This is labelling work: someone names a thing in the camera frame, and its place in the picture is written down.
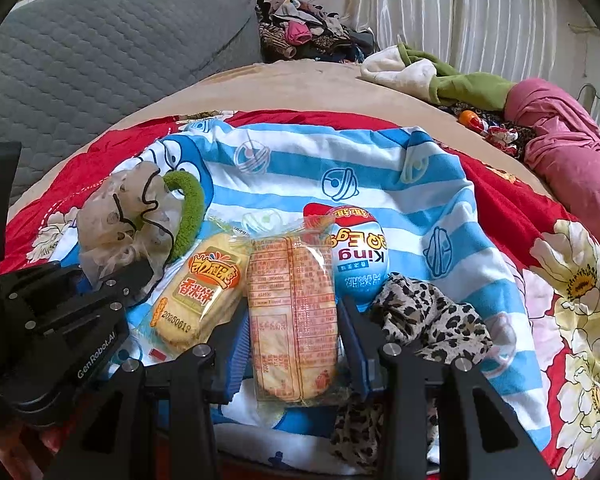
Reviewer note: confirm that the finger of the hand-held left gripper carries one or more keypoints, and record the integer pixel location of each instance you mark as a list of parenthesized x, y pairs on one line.
[(40, 277), (125, 285)]

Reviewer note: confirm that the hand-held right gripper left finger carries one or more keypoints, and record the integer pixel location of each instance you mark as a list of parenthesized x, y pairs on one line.
[(232, 355)]

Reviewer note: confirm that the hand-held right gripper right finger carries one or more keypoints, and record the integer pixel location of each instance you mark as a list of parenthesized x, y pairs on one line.
[(352, 350)]

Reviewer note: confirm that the sheer beige scrunchie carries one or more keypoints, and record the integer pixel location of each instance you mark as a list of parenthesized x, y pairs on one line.
[(105, 230)]

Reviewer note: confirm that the yellow rice cracker packet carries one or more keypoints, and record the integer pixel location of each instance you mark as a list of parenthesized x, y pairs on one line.
[(200, 300)]

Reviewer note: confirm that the orange rice cracker packet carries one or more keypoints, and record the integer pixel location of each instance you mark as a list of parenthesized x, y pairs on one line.
[(290, 310)]

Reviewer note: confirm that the leopard print scrunchie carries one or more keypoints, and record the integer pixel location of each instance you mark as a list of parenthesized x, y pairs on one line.
[(430, 320)]

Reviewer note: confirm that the red blue toy figure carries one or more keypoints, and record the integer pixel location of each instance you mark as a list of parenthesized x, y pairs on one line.
[(355, 260)]

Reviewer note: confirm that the green fuzzy scrunchie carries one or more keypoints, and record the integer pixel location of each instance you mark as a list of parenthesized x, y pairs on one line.
[(192, 220)]

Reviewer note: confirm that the blue striped cartoon cloth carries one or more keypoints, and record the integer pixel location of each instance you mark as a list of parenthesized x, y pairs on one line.
[(330, 170)]

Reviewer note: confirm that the red floral blanket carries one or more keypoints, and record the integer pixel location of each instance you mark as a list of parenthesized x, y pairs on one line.
[(510, 210)]

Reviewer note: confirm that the grey quilted headboard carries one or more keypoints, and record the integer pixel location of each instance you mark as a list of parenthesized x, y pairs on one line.
[(105, 60)]

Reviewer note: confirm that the beige bed sheet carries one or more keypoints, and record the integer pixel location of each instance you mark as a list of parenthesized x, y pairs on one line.
[(280, 90)]

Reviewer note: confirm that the small colourful toys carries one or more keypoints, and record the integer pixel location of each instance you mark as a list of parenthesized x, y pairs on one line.
[(495, 135)]

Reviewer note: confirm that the green and white garment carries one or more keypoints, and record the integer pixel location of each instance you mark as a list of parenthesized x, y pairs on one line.
[(455, 85)]

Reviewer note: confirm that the pink quilt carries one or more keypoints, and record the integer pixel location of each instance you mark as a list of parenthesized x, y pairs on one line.
[(570, 135)]

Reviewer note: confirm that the pile of clothes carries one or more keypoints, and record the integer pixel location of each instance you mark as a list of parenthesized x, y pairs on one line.
[(305, 30)]

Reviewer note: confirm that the metal chair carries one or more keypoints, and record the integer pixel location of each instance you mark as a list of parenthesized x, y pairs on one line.
[(595, 105)]

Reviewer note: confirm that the white curtain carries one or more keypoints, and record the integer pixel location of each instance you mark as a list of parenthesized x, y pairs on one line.
[(480, 15)]

